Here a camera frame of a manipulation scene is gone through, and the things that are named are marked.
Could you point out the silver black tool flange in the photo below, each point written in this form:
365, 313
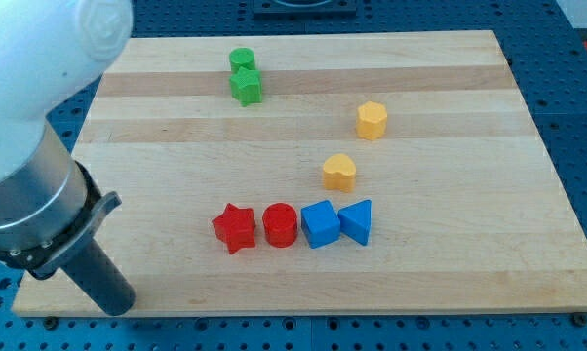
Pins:
50, 209

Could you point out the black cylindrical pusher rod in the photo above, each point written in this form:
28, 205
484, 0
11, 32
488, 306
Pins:
100, 279

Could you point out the red star block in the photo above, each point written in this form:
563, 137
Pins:
235, 227

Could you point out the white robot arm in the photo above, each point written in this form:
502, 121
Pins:
49, 51

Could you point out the green star block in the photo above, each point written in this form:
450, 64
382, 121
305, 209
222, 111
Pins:
246, 86

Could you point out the red cylinder block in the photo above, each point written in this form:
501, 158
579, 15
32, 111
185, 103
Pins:
280, 225

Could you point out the blue cube block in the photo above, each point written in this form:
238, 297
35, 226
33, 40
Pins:
320, 224

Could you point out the green cylinder block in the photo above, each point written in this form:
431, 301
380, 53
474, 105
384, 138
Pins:
242, 57

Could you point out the yellow heart block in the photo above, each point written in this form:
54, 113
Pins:
339, 173

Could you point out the blue triangle block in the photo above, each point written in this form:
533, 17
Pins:
356, 221

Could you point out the wooden board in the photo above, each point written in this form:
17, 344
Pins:
468, 212

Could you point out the yellow hexagon block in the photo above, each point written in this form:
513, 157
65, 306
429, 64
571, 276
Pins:
371, 120

